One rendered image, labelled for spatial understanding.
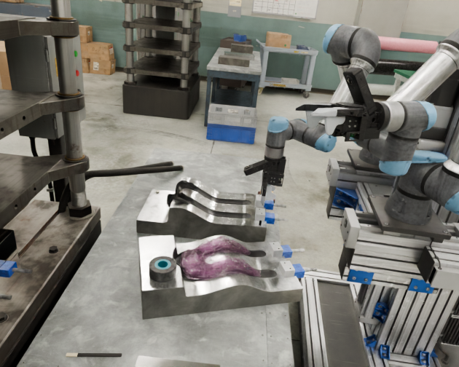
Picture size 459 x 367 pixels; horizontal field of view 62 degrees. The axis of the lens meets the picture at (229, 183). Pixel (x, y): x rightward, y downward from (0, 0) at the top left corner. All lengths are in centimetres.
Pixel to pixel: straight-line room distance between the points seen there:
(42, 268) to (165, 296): 49
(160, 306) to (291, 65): 708
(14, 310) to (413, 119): 121
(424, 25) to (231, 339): 775
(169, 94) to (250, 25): 294
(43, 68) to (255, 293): 112
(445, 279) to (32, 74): 162
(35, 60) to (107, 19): 669
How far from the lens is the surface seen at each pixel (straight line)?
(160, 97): 546
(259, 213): 149
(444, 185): 129
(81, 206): 168
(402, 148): 106
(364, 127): 95
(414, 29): 840
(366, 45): 154
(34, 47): 164
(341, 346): 206
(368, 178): 187
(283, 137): 147
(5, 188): 143
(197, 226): 148
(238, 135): 475
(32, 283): 141
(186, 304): 118
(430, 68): 124
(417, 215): 141
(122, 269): 138
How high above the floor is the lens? 167
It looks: 27 degrees down
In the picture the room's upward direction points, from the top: 6 degrees clockwise
